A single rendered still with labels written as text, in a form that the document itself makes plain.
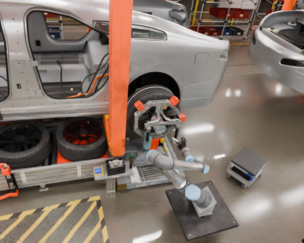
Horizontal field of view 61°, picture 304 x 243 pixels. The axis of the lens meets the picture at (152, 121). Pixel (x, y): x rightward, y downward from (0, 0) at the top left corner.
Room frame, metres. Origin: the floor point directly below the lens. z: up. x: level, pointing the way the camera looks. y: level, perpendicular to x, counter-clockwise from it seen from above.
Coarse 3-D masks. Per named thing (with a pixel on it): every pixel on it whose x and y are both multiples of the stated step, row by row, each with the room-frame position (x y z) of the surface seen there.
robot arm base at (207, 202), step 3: (207, 192) 1.72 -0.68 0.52; (207, 195) 1.68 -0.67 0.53; (210, 195) 1.69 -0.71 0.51; (207, 198) 1.65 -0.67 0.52; (210, 198) 1.66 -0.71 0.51; (204, 201) 1.61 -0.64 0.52; (207, 201) 1.62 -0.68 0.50; (210, 201) 1.64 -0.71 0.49; (198, 204) 1.61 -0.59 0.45; (201, 204) 1.60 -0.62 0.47; (204, 204) 1.60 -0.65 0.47; (207, 204) 1.61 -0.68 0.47; (201, 207) 1.60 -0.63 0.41; (204, 207) 1.59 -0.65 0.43
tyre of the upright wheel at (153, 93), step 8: (144, 88) 2.59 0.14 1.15; (152, 88) 2.57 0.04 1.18; (160, 88) 2.60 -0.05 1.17; (136, 96) 2.48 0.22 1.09; (144, 96) 2.44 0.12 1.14; (152, 96) 2.43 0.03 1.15; (160, 96) 2.47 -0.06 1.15; (168, 96) 2.50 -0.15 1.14; (128, 104) 2.47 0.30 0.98; (128, 112) 2.38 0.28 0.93; (128, 120) 2.35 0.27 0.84
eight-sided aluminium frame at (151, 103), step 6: (150, 102) 2.36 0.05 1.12; (156, 102) 2.38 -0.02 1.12; (162, 102) 2.40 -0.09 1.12; (168, 102) 2.41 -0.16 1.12; (144, 108) 2.32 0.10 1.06; (174, 108) 2.44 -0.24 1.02; (138, 114) 2.30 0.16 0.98; (168, 126) 2.50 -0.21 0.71; (138, 132) 2.30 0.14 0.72; (168, 132) 2.44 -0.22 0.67; (156, 138) 2.39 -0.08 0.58
